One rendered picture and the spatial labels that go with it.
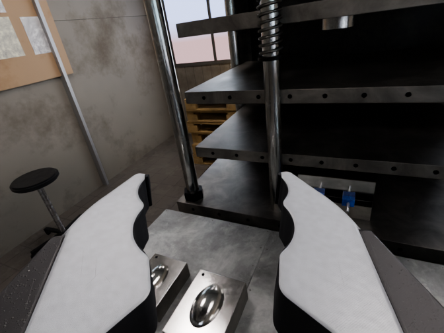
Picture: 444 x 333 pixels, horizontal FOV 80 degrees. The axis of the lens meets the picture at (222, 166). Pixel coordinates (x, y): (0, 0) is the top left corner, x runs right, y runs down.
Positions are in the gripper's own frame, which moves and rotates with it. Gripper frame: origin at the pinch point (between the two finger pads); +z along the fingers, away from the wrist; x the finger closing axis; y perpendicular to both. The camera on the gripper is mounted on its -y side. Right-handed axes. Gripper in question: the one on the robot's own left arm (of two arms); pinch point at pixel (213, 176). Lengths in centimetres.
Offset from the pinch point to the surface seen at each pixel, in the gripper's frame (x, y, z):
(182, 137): -13, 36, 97
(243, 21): 11, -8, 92
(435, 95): 63, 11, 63
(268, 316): 15, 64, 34
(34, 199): -169, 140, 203
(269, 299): 16, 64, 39
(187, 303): -7, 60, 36
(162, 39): -18, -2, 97
